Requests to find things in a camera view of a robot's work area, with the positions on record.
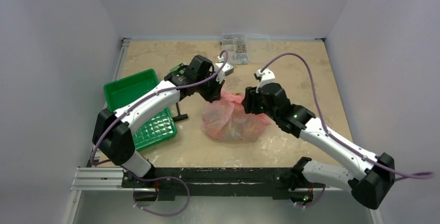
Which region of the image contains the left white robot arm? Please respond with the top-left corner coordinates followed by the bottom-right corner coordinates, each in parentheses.
top-left (91, 51), bottom-right (229, 187)

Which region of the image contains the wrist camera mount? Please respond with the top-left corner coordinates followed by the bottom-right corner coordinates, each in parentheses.
top-left (214, 56), bottom-right (234, 84)
top-left (254, 68), bottom-right (276, 93)

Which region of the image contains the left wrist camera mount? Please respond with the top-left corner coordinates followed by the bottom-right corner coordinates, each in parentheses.
top-left (214, 56), bottom-right (234, 84)

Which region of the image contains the green plastic tray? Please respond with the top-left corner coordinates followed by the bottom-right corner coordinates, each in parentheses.
top-left (103, 69), bottom-right (177, 151)

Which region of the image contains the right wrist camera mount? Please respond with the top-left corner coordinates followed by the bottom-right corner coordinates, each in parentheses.
top-left (254, 68), bottom-right (276, 93)

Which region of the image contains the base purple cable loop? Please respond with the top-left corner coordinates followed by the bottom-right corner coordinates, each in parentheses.
top-left (133, 175), bottom-right (192, 217)

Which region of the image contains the green labelled small box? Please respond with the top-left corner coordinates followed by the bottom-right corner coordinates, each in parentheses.
top-left (169, 63), bottom-right (188, 74)

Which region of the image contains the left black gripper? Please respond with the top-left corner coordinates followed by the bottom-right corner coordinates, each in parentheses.
top-left (196, 71), bottom-right (225, 103)

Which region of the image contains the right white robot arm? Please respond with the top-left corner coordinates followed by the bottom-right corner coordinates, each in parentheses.
top-left (242, 83), bottom-right (396, 209)

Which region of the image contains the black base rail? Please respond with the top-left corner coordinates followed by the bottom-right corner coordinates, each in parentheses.
top-left (121, 167), bottom-right (314, 204)

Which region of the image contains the clear screw organizer box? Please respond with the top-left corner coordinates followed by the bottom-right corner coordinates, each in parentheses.
top-left (220, 33), bottom-right (274, 65)

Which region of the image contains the pink plastic bag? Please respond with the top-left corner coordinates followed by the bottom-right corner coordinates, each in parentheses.
top-left (201, 89), bottom-right (271, 142)

